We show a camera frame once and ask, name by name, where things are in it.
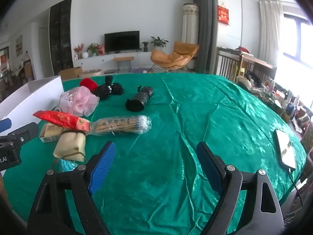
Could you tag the white television cabinet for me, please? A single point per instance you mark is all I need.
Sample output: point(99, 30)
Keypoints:
point(102, 60)

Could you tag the large green potted plant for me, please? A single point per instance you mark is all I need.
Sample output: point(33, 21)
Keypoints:
point(159, 41)

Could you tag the red foil packet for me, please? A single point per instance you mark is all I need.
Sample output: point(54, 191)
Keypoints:
point(63, 121)

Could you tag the clear cotton swab pack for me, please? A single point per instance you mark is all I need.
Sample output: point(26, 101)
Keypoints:
point(117, 126)

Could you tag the dark glass cabinet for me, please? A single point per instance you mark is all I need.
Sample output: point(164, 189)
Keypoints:
point(61, 36)

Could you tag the brown cardboard box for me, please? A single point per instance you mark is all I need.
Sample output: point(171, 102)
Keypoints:
point(69, 73)

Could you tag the window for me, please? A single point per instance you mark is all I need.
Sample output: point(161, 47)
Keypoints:
point(298, 39)

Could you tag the small green potted plant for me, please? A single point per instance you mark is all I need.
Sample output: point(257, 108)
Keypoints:
point(145, 45)

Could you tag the cream cloth bundle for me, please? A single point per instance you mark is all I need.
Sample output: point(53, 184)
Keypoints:
point(69, 144)

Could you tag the framed wall picture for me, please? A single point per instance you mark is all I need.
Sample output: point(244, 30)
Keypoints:
point(18, 43)

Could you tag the white curtain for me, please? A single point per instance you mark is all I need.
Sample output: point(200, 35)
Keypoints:
point(270, 31)

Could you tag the black trash bag roll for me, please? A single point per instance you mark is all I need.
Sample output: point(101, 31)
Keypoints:
point(140, 100)

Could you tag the pink mesh bath pouf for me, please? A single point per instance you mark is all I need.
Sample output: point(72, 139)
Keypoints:
point(80, 100)

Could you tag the white round vase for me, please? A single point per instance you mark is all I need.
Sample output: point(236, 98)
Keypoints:
point(85, 55)

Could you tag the small black mesh item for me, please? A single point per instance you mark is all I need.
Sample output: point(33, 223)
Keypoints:
point(109, 80)

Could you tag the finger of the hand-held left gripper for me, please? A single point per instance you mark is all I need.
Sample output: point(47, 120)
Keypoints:
point(23, 132)
point(5, 124)

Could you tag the white cardboard box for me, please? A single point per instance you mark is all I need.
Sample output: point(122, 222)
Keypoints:
point(44, 95)

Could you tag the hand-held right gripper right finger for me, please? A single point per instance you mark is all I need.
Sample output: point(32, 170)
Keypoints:
point(209, 166)

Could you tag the grey curtain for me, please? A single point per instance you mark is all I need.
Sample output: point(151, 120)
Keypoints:
point(205, 29)

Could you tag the red wall hanging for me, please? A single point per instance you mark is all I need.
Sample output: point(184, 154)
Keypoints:
point(223, 15)

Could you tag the red flowers in vase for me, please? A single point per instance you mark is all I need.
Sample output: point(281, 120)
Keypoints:
point(78, 49)

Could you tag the black hair scrunchies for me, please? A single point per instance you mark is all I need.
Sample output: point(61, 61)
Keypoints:
point(102, 91)

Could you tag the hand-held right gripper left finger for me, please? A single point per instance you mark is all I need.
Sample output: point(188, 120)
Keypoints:
point(102, 166)

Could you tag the pile of cluttered household goods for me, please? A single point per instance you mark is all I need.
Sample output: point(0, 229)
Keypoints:
point(281, 98)

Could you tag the teal cloth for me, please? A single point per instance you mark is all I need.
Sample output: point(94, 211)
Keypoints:
point(66, 166)

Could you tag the smartphone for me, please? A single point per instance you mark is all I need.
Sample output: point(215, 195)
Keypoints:
point(285, 149)

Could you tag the red gift box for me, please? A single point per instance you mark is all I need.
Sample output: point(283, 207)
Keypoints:
point(102, 49)

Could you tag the wooden side table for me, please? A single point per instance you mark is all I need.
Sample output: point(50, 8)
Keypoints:
point(123, 58)

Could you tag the black mesh bath pouf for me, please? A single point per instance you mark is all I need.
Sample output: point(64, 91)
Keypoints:
point(117, 89)

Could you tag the covered standing air conditioner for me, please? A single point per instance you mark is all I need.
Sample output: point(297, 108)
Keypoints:
point(190, 24)

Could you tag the flat screen television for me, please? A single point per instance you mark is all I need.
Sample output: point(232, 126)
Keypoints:
point(122, 41)

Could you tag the green satin tablecloth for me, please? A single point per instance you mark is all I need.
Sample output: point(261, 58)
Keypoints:
point(171, 127)

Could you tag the red mesh bath pouf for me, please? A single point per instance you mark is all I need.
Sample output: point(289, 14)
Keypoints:
point(88, 83)

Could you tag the beige round tray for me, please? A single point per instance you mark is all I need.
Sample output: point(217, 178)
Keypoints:
point(90, 73)

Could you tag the green plant with red blooms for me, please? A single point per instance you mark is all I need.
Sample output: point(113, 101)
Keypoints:
point(93, 49)

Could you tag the orange lounge chair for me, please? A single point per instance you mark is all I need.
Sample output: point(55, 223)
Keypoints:
point(171, 56)

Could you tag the wooden railed bench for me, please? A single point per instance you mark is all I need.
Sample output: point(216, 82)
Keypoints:
point(244, 63)

